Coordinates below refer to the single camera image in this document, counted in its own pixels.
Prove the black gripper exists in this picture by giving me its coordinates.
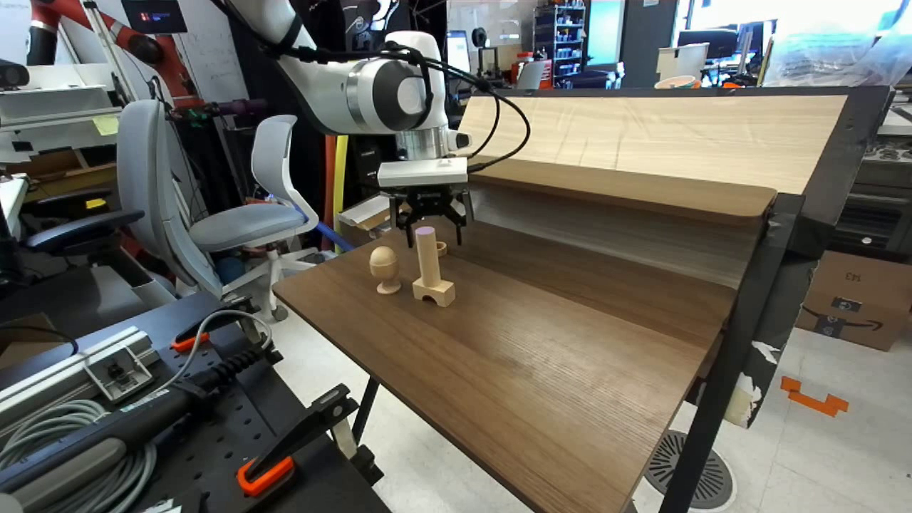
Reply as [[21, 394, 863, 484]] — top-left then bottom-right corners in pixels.
[[386, 186, 476, 253]]

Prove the wooden cylinder on base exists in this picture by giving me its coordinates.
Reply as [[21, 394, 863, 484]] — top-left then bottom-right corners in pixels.
[[412, 223, 460, 311]]

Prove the wooden egg figure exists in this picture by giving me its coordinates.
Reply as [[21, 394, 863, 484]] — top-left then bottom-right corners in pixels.
[[367, 242, 404, 296]]

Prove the stack of flat boxes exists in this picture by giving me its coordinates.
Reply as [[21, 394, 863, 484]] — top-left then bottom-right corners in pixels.
[[338, 193, 399, 249]]

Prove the blue stick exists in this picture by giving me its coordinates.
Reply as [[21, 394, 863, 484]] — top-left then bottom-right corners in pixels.
[[315, 223, 356, 256]]

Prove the orange foam tube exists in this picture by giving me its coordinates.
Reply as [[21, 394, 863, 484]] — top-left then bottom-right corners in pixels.
[[320, 130, 339, 229]]

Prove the background computer monitor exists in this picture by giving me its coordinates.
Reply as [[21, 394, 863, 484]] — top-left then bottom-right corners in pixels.
[[447, 25, 476, 79]]

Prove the white swivel chair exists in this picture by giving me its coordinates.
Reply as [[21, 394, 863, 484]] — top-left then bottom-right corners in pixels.
[[189, 110, 322, 326]]

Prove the light wooden back panel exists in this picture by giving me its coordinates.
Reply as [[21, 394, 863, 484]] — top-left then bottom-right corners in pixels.
[[453, 92, 849, 196]]

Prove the grey office chair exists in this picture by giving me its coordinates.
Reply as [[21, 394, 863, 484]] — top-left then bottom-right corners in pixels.
[[25, 98, 226, 303]]

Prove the black perforated workbench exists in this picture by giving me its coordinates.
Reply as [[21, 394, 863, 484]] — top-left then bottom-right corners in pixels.
[[0, 287, 395, 513]]

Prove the wooden desk with shelf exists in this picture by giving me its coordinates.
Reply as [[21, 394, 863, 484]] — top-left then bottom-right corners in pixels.
[[352, 82, 896, 513]]

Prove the white tape patch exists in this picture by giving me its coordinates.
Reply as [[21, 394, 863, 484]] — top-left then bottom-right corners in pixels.
[[725, 374, 768, 427]]

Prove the round floor drain grate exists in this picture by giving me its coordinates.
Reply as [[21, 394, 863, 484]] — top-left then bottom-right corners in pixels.
[[641, 427, 739, 513]]

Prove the white equipment cabinet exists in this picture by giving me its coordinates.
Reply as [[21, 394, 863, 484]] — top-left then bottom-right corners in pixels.
[[0, 62, 122, 165]]

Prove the brown cardboard box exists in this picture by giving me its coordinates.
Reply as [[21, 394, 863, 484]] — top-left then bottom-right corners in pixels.
[[796, 249, 912, 354]]

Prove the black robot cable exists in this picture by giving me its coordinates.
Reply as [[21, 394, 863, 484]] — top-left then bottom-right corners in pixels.
[[281, 39, 537, 177]]

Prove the black clamp orange handle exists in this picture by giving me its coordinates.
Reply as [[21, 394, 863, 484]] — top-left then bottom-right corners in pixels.
[[235, 383, 363, 501]]

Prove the thin white cable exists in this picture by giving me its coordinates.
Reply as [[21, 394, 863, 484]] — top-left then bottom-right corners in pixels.
[[139, 307, 273, 401]]

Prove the small orange tool handle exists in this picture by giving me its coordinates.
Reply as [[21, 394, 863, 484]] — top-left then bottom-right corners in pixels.
[[168, 331, 214, 356]]

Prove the aluminium extrusion rail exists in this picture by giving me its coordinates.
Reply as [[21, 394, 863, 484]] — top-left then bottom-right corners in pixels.
[[0, 326, 162, 424]]

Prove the grey cable bundle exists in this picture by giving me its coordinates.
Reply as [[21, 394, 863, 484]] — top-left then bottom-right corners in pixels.
[[0, 395, 159, 513]]

